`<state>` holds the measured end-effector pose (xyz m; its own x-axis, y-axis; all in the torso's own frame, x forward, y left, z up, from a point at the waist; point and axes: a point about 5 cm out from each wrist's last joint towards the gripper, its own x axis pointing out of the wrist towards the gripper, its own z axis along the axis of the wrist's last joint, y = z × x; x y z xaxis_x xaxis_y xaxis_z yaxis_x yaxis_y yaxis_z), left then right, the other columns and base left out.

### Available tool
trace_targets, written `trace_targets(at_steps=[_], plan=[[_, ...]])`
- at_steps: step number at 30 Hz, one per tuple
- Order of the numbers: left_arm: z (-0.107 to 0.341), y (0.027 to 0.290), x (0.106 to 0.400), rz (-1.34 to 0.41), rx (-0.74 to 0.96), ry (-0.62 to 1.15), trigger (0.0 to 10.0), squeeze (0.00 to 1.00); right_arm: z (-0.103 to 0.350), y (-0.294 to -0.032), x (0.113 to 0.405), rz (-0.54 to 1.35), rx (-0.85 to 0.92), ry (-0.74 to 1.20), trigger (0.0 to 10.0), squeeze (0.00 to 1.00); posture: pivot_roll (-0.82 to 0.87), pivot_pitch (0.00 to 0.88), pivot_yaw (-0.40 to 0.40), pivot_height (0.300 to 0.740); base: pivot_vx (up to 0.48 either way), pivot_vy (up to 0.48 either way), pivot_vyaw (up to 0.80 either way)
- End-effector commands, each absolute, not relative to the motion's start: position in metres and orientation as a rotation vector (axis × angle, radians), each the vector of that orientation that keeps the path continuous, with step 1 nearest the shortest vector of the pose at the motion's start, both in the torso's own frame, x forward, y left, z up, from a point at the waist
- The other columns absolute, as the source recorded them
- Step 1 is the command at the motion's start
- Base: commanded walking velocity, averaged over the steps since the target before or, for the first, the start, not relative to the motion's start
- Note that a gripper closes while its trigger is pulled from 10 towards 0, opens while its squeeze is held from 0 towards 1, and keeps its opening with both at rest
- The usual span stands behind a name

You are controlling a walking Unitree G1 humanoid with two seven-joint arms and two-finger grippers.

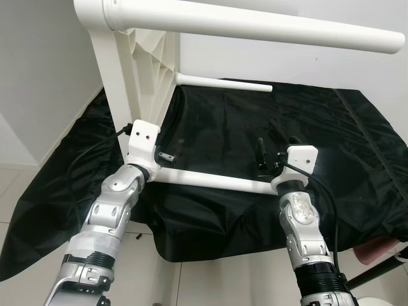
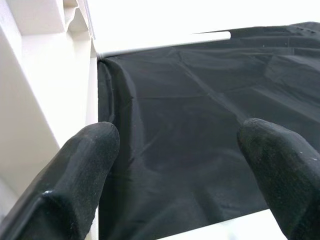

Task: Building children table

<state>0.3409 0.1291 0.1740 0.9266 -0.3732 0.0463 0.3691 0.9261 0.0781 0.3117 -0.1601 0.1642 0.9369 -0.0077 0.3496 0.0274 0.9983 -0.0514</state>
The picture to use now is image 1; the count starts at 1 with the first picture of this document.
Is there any white plastic table leg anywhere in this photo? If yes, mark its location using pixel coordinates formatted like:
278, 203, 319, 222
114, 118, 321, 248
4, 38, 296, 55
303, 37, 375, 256
105, 0, 406, 55
152, 167, 276, 195
175, 72, 273, 94

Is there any white plastic table top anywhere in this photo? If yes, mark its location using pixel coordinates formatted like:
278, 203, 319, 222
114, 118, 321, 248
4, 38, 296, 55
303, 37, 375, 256
73, 0, 180, 182

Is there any black cloth table cover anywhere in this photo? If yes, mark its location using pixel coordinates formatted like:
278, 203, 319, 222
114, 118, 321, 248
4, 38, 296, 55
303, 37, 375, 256
0, 80, 408, 281

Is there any white round stool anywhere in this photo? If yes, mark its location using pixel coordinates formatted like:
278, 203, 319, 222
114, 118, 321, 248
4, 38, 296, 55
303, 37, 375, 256
357, 296, 390, 306

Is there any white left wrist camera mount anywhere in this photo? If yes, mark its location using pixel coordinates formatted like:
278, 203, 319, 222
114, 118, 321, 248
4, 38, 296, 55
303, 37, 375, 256
124, 120, 161, 180

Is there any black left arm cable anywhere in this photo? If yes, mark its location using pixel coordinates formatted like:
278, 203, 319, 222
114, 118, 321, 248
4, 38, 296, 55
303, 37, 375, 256
67, 124, 135, 186

